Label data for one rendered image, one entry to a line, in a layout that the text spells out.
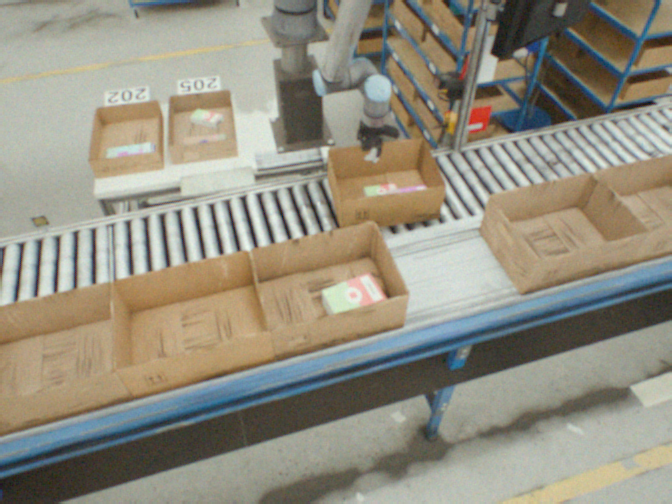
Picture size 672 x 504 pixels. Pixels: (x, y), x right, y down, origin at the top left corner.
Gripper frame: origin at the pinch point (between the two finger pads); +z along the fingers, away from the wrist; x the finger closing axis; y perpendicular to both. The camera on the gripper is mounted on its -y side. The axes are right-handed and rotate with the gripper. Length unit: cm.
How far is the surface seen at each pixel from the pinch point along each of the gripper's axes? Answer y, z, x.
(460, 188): -31.7, 8.1, 18.3
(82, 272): 116, 8, 19
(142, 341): 94, -10, 62
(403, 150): -11.6, -2.5, 1.4
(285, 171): 33.9, 15.6, -16.9
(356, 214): 16.9, -2.0, 27.4
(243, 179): 53, 11, -13
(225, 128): 54, 14, -48
